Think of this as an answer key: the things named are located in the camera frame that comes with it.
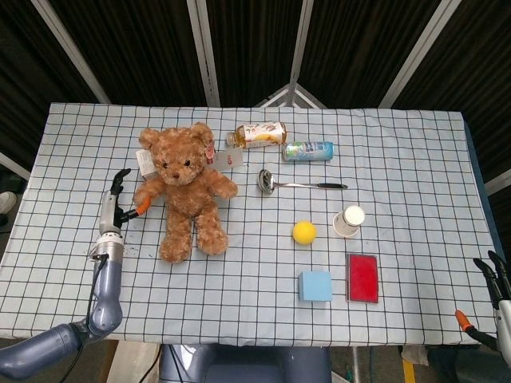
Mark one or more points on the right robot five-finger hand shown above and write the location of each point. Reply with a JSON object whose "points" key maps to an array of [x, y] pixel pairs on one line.
{"points": [[504, 319]]}

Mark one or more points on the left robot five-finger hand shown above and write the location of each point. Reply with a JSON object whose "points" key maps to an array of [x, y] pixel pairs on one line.
{"points": [[108, 211]]}

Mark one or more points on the brown teddy bear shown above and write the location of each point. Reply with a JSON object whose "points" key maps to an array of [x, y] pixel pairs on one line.
{"points": [[187, 195]]}

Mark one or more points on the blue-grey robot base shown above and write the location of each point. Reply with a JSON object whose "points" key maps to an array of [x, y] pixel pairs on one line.
{"points": [[247, 365]]}

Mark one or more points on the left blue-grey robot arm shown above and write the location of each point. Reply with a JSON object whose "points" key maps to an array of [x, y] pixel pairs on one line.
{"points": [[108, 279]]}

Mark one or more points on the white shoe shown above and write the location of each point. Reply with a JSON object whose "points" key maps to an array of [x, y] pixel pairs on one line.
{"points": [[6, 201]]}

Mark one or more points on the white card with red print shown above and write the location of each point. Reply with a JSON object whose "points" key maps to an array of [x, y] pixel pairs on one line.
{"points": [[233, 159]]}

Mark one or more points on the red stamp pad case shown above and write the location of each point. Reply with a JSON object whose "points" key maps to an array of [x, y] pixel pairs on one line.
{"points": [[362, 278]]}

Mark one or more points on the white panel under table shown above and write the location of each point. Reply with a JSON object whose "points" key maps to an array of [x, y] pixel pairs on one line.
{"points": [[131, 361]]}

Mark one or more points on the blue checked tablecloth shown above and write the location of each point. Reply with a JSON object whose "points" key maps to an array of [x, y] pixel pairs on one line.
{"points": [[239, 311]]}

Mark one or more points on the yellow tea bottle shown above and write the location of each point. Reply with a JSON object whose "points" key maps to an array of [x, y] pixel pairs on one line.
{"points": [[259, 133]]}

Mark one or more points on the white paper cup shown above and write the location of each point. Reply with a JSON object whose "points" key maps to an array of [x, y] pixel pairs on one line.
{"points": [[348, 223]]}

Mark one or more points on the light blue foam cube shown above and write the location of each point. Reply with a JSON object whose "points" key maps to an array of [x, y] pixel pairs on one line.
{"points": [[315, 286]]}

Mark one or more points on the yellow foam ball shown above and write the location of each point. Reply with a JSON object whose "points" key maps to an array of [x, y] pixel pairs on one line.
{"points": [[304, 232]]}

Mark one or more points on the light blue drink can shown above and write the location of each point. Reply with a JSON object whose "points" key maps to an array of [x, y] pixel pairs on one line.
{"points": [[307, 151]]}

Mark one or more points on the white metal frame post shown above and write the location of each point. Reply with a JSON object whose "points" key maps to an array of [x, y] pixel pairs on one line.
{"points": [[204, 52], [419, 50], [300, 40], [70, 50]]}

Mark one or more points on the triangular metal frame foot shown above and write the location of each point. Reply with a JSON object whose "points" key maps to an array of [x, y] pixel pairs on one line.
{"points": [[291, 95]]}

